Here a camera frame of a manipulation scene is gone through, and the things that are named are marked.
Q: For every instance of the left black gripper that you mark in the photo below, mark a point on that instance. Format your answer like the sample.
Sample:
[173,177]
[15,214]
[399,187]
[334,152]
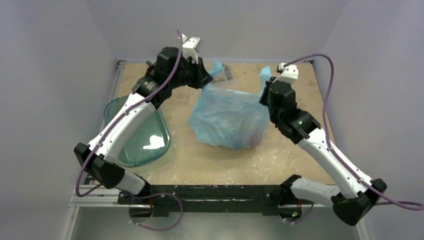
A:
[202,77]

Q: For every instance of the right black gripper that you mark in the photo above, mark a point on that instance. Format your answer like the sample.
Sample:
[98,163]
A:
[267,91]

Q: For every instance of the light blue plastic bag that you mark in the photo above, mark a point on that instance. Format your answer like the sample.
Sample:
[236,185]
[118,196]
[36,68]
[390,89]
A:
[228,118]

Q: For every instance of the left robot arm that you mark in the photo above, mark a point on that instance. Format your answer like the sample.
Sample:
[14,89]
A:
[174,68]

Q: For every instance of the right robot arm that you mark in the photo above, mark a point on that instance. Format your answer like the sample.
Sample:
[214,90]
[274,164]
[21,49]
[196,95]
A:
[354,194]

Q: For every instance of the clear plastic organizer box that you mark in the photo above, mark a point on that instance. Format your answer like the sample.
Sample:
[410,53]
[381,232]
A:
[222,75]

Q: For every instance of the teal plastic tub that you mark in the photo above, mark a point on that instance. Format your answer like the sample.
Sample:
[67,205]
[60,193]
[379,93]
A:
[136,135]

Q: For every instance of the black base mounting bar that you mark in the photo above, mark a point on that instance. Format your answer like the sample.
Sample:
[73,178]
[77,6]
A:
[268,200]

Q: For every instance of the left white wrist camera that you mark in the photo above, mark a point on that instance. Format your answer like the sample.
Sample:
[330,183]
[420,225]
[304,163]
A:
[190,48]

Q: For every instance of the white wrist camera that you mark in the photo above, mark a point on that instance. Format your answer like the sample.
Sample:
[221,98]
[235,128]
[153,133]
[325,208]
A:
[190,48]
[288,74]

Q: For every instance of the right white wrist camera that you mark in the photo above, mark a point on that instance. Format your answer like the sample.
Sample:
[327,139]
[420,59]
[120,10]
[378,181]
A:
[288,74]

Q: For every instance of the aluminium frame rail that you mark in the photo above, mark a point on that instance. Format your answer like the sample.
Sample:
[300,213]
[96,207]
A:
[100,197]

